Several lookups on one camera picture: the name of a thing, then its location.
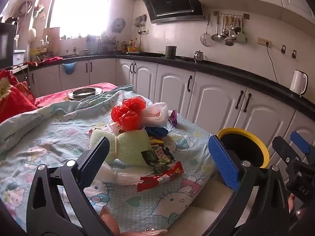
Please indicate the red plastic bag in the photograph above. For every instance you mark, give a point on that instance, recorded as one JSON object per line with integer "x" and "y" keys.
{"x": 123, "y": 115}

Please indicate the black wall hook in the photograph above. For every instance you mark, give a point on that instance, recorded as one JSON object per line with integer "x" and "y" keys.
{"x": 283, "y": 50}
{"x": 294, "y": 54}

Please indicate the light green spatula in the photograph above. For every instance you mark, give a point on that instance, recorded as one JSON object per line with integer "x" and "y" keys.
{"x": 241, "y": 36}

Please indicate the person's left hand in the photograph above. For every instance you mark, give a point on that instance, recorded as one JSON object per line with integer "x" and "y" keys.
{"x": 110, "y": 222}

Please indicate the small hanging kitchen tools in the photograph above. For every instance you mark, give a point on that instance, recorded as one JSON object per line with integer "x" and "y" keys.
{"x": 140, "y": 22}

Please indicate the black kitchen countertop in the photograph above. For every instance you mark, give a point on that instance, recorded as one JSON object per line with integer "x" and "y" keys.
{"x": 246, "y": 77}

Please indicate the person's right hand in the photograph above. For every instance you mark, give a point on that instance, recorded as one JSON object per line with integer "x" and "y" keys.
{"x": 291, "y": 204}

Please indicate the round metal tray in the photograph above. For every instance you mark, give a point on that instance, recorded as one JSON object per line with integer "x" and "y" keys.
{"x": 98, "y": 91}

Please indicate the group of condiment bottles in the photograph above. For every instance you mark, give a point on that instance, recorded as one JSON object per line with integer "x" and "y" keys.
{"x": 131, "y": 46}

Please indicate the dark slotted spatula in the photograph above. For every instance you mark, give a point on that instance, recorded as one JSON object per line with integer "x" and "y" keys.
{"x": 237, "y": 30}

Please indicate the light green knitted cloth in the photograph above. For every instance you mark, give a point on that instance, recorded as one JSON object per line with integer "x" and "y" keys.
{"x": 130, "y": 147}

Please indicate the white hanging pouch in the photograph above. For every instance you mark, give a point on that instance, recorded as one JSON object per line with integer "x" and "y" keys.
{"x": 32, "y": 35}

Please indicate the purple wrapper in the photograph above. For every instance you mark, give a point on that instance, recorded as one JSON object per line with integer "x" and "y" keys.
{"x": 173, "y": 118}

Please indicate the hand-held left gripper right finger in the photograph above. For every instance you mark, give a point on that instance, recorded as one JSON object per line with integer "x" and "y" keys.
{"x": 224, "y": 162}

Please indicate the large metal ladle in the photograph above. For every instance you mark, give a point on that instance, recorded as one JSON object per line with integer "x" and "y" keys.
{"x": 228, "y": 41}

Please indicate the black box appliance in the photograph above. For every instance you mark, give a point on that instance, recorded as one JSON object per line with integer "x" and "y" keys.
{"x": 6, "y": 44}

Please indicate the white lower cabinets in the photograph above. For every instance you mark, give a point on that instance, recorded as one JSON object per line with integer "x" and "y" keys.
{"x": 216, "y": 95}

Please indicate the red pillow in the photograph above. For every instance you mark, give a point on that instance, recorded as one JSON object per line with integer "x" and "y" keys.
{"x": 12, "y": 100}

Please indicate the wall utensil rail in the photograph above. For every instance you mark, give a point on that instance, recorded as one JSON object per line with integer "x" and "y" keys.
{"x": 216, "y": 13}

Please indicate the black range hood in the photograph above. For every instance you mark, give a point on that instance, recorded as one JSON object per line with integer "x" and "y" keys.
{"x": 172, "y": 2}

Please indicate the white plastic bag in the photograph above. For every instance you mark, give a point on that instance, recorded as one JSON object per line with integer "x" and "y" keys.
{"x": 153, "y": 114}

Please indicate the blue hanging basin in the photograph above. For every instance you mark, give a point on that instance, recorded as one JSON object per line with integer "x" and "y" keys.
{"x": 69, "y": 68}

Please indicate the printed cartoon blanket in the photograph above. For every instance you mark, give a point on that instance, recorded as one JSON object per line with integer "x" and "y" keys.
{"x": 61, "y": 137}

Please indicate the black bin with yellow rim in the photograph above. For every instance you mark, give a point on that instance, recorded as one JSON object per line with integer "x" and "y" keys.
{"x": 260, "y": 143}

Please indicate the red cloth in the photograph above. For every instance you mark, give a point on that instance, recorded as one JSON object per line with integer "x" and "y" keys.
{"x": 49, "y": 60}

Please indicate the clear plastic bag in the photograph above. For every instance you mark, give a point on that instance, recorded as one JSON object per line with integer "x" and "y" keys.
{"x": 125, "y": 177}

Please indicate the dark metal mug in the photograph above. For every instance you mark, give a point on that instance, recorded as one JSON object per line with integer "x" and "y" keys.
{"x": 170, "y": 51}

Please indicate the yellow striped wrapper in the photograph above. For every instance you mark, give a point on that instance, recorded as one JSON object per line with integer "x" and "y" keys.
{"x": 158, "y": 141}

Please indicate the red snack wrapper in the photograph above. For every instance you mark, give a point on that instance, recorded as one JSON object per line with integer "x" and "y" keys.
{"x": 167, "y": 174}

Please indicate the metal teapot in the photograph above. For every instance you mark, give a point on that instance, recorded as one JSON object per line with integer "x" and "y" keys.
{"x": 198, "y": 56}

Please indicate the dark printed snack packet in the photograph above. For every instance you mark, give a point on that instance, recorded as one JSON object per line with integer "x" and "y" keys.
{"x": 157, "y": 158}

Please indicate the wooden cutting board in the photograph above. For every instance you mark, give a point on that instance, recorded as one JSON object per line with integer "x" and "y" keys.
{"x": 51, "y": 38}

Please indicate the metal spoon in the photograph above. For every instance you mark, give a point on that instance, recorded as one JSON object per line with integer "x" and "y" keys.
{"x": 224, "y": 32}

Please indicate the white storage drawer box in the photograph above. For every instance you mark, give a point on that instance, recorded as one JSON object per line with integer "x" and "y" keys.
{"x": 19, "y": 57}

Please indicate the bright window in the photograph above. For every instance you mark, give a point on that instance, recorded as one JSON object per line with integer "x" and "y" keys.
{"x": 78, "y": 9}

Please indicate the small wall fan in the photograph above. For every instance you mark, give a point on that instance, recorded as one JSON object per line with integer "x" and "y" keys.
{"x": 118, "y": 25}

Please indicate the wall power socket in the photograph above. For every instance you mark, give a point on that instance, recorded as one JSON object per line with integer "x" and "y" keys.
{"x": 263, "y": 41}

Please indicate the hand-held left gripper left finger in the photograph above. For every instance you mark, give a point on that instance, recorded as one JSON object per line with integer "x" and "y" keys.
{"x": 96, "y": 157}

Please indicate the white electric kettle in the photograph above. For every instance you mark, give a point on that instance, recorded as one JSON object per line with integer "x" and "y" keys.
{"x": 297, "y": 82}

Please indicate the blue plastic bag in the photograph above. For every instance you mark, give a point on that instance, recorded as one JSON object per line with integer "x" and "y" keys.
{"x": 157, "y": 130}

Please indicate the metal bowl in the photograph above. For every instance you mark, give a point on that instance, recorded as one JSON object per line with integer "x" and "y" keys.
{"x": 83, "y": 92}

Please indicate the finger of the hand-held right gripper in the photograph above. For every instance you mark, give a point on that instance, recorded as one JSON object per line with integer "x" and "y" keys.
{"x": 283, "y": 150}
{"x": 299, "y": 141}

